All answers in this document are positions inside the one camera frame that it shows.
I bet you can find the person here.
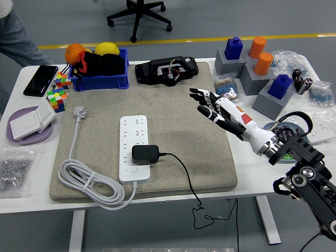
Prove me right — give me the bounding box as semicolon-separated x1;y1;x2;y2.
0;0;55;68

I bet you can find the small white switch panel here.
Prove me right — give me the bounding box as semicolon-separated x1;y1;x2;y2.
35;99;57;134

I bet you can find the large yellow lemon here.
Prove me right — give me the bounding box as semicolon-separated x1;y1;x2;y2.
93;41;121;56

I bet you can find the small colourful puzzle cube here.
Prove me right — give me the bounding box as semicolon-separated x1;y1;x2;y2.
55;71;72;90

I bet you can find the blue plastic bin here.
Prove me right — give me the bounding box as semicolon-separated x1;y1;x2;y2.
67;48;130;92

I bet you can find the grey-brown mat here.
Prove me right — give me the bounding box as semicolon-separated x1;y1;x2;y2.
49;61;238;203

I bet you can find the white wall socket in bag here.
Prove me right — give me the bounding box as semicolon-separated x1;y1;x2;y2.
286;109;336;145

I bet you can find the small clear bag of resistors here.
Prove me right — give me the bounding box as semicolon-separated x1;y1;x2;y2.
308;80;335;108

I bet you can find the plain black cloth pouch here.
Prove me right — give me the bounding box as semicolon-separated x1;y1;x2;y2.
101;54;126;77

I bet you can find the bag of metal nuts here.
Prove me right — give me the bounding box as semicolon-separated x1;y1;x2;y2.
0;148;37;199

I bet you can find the large clear bag of resistors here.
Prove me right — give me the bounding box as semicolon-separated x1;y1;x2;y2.
270;49;312;79

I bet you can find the black office chair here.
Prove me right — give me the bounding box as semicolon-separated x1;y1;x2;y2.
106;0;173;44

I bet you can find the blue-grey plate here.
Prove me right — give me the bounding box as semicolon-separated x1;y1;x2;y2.
263;121;312;164

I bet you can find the large white switch panel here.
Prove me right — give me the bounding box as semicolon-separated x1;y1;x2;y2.
9;110;43;141

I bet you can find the bag of taped resistors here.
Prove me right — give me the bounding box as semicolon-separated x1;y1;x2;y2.
214;73;244;109

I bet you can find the white power strip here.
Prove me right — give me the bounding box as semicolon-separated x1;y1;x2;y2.
119;114;152;184

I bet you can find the orange cylinder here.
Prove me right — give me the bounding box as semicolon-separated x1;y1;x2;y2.
253;52;275;77
248;36;267;60

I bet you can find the black smartphone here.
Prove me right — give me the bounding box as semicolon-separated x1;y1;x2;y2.
23;65;59;98

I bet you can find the black pouch with red lining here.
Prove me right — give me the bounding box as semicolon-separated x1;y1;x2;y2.
62;50;103;85

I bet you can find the purple plate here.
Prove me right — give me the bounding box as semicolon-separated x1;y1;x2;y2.
6;106;55;146

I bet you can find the white power cord with plug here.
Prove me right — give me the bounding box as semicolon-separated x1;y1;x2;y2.
57;106;139;211

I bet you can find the black plug adapter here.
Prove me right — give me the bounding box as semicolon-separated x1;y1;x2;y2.
131;144;160;165

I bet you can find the thin black adapter cord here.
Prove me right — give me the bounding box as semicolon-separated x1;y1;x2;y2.
158;152;240;252

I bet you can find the grey block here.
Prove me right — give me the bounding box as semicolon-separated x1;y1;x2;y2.
252;78;295;121
243;48;263;65
239;62;277;96
214;48;247;76

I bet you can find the white table leg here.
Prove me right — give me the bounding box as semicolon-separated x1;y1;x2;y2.
68;209;86;252
256;196;282;246

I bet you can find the black device with coloured wires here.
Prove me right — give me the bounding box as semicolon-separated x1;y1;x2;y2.
134;56;200;87

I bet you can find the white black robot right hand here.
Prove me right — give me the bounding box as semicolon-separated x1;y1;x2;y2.
189;88;276;155

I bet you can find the orange fruit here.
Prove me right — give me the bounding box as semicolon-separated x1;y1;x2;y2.
65;43;87;66

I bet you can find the bag of black capacitors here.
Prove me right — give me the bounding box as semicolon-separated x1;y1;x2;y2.
292;68;313;96

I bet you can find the blue square peg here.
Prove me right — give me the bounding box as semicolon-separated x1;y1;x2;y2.
267;74;293;100
224;36;244;60

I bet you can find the thin black cable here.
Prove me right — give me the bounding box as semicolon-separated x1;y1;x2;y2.
299;230;322;252

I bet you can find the large colourful puzzle cube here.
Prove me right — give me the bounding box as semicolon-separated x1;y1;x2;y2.
46;87;69;113

